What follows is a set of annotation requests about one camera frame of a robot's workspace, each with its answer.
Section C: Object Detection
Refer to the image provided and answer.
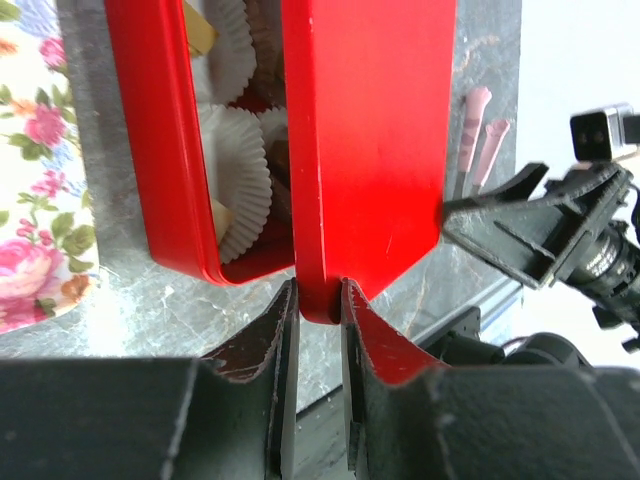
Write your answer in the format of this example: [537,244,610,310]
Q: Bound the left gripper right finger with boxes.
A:
[341,279,639,479]

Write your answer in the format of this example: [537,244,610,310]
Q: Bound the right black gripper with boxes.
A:
[441,163,639,331]

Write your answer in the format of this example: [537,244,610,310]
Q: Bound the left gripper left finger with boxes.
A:
[1,280,299,479]

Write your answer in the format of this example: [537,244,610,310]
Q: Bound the pink-tipped metal tongs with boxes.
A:
[453,86,511,199]

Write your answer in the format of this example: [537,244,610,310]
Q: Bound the cream oval chocolate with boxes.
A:
[211,199,234,244]

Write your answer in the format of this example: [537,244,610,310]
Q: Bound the red box lid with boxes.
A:
[282,1,456,324]

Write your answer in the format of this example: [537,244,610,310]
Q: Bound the floral serving tray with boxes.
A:
[1,1,99,333]

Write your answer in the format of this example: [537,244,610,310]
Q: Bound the red chocolate box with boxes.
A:
[105,1,294,285]

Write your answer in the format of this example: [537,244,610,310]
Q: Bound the white bar chocolate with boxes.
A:
[182,1,218,58]

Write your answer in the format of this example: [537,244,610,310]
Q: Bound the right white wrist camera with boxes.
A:
[570,103,639,162]

